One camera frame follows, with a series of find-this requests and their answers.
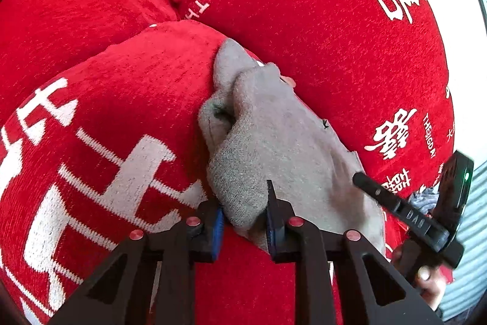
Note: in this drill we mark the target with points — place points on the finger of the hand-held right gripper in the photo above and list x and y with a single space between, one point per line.
380 193

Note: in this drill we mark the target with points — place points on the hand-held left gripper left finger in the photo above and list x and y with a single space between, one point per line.
218 229

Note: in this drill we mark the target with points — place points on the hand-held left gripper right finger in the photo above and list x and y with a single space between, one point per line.
271 229

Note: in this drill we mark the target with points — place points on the grey small garment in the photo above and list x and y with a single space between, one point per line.
274 134

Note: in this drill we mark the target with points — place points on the person's right hand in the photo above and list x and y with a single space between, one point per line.
432 283

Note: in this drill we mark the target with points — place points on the grey-blue cloth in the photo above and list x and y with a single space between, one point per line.
424 197

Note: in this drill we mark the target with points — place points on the grey ribbed panel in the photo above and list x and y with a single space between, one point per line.
470 271

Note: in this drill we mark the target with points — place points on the red printed blanket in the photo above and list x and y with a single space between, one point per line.
285 5

